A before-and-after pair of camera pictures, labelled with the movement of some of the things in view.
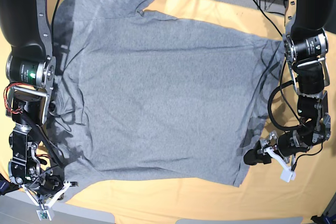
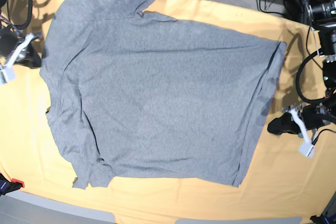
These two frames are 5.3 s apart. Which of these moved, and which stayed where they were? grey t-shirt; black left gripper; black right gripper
Moved: black right gripper; black left gripper
Stayed: grey t-shirt
